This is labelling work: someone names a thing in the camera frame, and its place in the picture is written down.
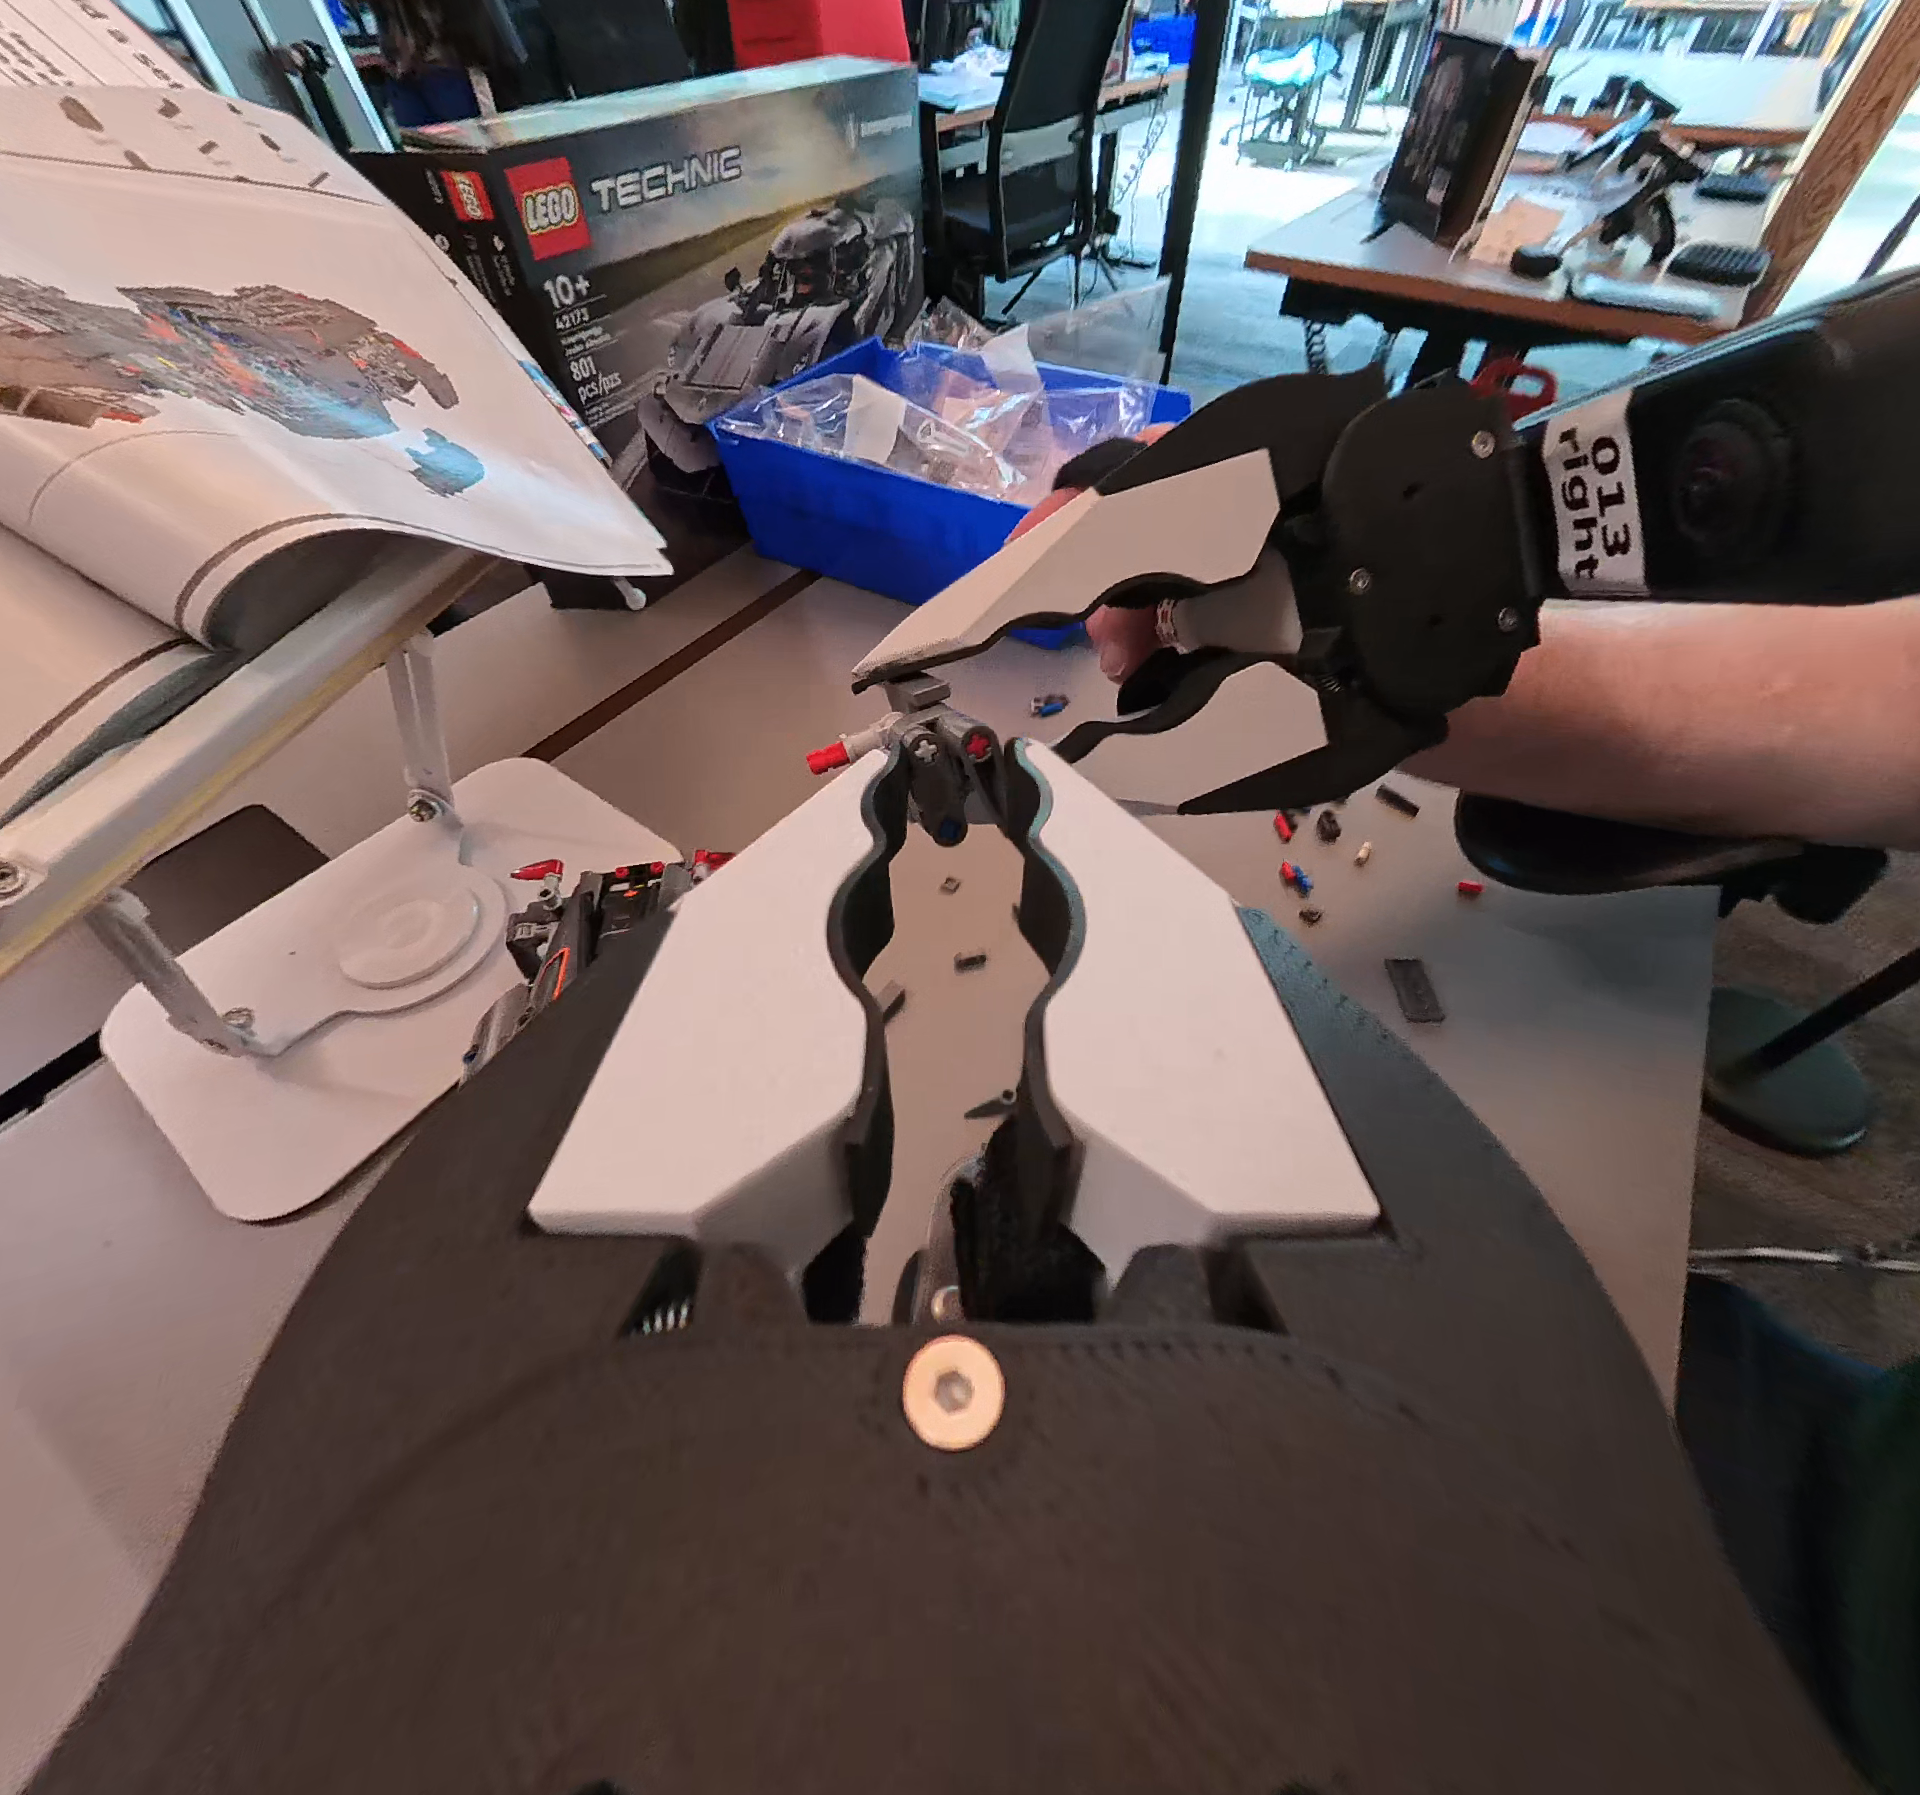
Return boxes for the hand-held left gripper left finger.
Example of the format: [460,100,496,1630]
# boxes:
[528,748,915,1327]

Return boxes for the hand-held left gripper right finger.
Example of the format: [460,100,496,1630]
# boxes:
[1005,736,1388,1292]

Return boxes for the dark green round base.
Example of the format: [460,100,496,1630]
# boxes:
[1704,988,1874,1165]

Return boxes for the background wooden desk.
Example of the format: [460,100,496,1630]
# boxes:
[1240,140,1815,380]

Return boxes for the small lego beam assembly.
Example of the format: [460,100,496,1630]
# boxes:
[803,671,1011,841]

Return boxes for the dark boxed set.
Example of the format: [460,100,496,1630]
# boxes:
[1379,19,1545,250]

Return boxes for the lego instruction booklet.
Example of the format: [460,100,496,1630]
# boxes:
[0,0,667,656]

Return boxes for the blue plastic bin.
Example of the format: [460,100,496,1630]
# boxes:
[706,340,1197,651]

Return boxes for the lego set box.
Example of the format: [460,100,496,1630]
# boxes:
[351,51,930,611]

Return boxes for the black office chair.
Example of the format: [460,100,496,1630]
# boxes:
[917,0,1161,320]

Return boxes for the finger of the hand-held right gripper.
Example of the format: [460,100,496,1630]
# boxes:
[1047,651,1344,825]
[848,454,1303,694]

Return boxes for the white book stand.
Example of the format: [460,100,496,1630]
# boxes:
[0,545,685,1223]

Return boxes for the red shopping bag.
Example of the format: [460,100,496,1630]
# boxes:
[732,0,915,72]

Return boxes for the black armrest pad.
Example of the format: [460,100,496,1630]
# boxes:
[1451,795,1887,926]

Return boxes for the grey and black lego car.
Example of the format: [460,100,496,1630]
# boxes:
[460,841,741,1082]

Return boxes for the person's right forearm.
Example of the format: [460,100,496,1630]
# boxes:
[1406,598,1920,854]

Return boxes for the scattered loose lego pieces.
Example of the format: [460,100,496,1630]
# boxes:
[931,694,1483,976]

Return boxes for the white cable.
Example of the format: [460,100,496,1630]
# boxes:
[1690,1237,1920,1276]

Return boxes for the clear plastic parts bags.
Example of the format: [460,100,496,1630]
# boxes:
[748,301,1168,506]

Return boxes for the wooden post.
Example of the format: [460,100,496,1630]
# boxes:
[1748,0,1920,322]

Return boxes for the person's right hand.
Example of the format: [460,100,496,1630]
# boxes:
[1005,423,1205,685]

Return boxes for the black pole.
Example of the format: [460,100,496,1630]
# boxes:
[1149,0,1257,381]

